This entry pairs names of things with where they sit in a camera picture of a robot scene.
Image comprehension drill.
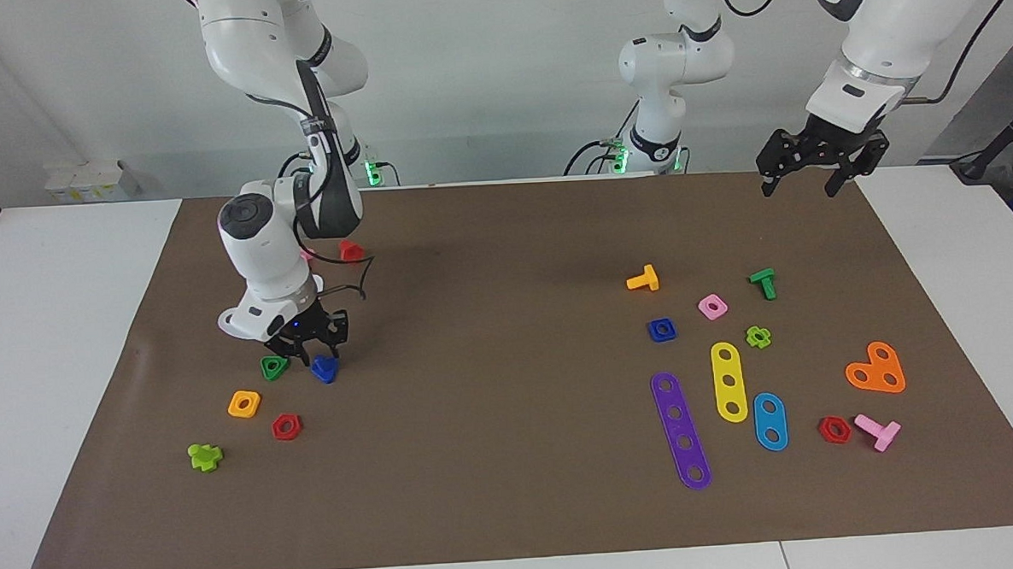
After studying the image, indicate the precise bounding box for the large pink toy screw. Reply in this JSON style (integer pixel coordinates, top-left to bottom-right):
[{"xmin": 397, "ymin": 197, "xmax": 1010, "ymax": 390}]
[{"xmin": 853, "ymin": 412, "xmax": 903, "ymax": 454}]

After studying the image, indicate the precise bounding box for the brown table mat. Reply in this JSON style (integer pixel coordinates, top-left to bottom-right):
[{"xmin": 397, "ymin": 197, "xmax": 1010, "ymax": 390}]
[{"xmin": 5, "ymin": 158, "xmax": 1013, "ymax": 569}]

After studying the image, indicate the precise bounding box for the black stand leg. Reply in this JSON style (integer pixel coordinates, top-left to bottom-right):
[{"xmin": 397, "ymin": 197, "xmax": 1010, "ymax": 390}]
[{"xmin": 947, "ymin": 96, "xmax": 1013, "ymax": 185}]

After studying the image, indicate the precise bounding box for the orange heart-shaped plate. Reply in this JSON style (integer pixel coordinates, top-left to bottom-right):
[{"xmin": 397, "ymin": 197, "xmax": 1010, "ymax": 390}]
[{"xmin": 843, "ymin": 340, "xmax": 907, "ymax": 396}]

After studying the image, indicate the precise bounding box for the yellow three-hole strip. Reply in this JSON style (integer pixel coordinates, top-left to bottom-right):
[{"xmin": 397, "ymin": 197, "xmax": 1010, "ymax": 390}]
[{"xmin": 710, "ymin": 341, "xmax": 749, "ymax": 425}]

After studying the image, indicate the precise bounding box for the blue two-hole strip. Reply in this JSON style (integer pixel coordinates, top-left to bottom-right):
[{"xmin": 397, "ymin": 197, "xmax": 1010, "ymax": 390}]
[{"xmin": 752, "ymin": 391, "xmax": 790, "ymax": 453}]

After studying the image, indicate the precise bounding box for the purple four-hole strip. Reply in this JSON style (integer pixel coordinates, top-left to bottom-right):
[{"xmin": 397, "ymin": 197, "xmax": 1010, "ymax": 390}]
[{"xmin": 650, "ymin": 370, "xmax": 713, "ymax": 493}]

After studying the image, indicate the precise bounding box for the white cardboard box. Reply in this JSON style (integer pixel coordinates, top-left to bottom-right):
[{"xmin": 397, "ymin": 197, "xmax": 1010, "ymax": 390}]
[{"xmin": 44, "ymin": 160, "xmax": 140, "ymax": 204}]

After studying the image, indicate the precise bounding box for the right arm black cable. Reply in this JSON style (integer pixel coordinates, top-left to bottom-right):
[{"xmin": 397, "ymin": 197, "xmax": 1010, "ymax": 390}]
[{"xmin": 287, "ymin": 111, "xmax": 378, "ymax": 305}]

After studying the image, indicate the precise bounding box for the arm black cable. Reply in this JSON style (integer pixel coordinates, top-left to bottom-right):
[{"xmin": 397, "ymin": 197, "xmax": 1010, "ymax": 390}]
[
  {"xmin": 717, "ymin": 0, "xmax": 1013, "ymax": 114},
  {"xmin": 287, "ymin": 111, "xmax": 378, "ymax": 305}
]

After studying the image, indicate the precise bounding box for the black base cable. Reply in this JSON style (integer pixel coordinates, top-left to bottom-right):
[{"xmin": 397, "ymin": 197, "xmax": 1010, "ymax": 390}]
[
  {"xmin": 560, "ymin": 99, "xmax": 641, "ymax": 178},
  {"xmin": 274, "ymin": 148, "xmax": 402, "ymax": 194}
]

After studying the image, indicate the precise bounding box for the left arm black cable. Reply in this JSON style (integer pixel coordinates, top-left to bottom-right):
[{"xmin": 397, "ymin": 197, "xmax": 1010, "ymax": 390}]
[{"xmin": 717, "ymin": 0, "xmax": 1013, "ymax": 114}]

